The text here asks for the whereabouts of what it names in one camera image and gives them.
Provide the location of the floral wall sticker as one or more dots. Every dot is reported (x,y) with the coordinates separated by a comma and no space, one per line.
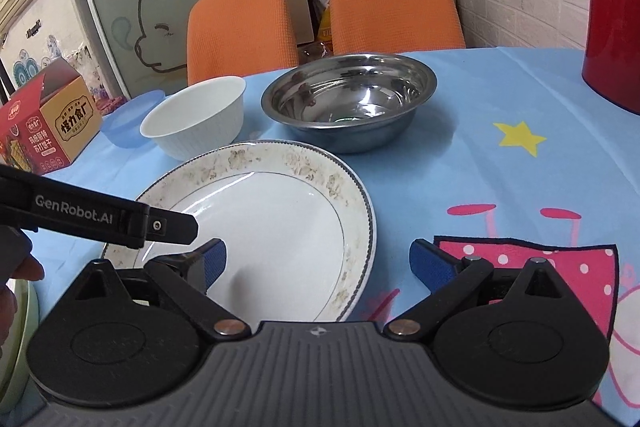
(55,49)

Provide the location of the white floral rim plate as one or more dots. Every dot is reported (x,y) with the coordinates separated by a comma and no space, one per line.
(280,217)

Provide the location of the yellow printed bag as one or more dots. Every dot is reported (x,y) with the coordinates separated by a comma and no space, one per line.
(317,7)

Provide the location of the red thermos jug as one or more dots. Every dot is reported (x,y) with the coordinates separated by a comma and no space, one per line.
(615,32)

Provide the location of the clear plastic bag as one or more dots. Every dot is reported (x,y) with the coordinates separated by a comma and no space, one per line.
(315,53)

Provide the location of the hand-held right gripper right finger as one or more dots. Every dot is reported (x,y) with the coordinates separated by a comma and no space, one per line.
(431,266)

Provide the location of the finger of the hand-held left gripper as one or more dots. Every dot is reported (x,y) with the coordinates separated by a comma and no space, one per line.
(172,227)

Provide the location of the red orange snack box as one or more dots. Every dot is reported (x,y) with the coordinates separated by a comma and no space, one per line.
(65,127)

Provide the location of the white ribbed bowl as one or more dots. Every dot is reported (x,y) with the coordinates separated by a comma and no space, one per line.
(200,127)

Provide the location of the person's left hand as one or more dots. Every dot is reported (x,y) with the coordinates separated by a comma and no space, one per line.
(27,268)

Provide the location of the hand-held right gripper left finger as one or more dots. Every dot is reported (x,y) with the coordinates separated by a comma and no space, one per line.
(215,258)

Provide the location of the stainless steel bowl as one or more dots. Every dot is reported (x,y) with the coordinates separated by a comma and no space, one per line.
(350,107)

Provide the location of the pale green plate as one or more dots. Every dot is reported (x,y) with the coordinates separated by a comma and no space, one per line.
(27,332)

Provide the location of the orange chair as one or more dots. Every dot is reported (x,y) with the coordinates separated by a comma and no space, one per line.
(240,32)
(395,7)

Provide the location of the blue plastic bowl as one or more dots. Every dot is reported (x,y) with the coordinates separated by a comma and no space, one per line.
(125,122)

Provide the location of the blue printed tablecloth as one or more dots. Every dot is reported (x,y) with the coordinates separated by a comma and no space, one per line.
(500,182)

